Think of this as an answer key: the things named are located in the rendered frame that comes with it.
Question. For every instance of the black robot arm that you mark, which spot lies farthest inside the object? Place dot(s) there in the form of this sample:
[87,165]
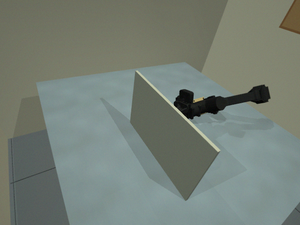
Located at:
[258,94]

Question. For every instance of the grey flat panel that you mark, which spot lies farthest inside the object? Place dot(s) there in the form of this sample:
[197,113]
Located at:
[181,149]

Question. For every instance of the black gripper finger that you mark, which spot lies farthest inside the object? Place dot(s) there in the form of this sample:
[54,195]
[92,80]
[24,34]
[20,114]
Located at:
[182,107]

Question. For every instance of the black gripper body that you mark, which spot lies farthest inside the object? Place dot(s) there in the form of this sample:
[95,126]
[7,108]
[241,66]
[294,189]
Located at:
[194,109]

